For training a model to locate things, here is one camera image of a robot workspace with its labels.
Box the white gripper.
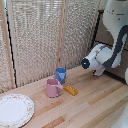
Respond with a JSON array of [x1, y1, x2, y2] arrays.
[[92, 65, 107, 77]]

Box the yellow block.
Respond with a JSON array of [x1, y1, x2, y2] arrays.
[[63, 85, 79, 97]]

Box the blue cup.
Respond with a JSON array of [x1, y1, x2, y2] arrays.
[[55, 67, 68, 85]]

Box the pink mug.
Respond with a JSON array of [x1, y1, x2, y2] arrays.
[[45, 78, 64, 99]]

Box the light grey corner object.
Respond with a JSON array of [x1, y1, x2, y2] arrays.
[[110, 103, 128, 128]]

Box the white floral rim plate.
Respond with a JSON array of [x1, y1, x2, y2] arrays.
[[0, 93, 36, 128]]

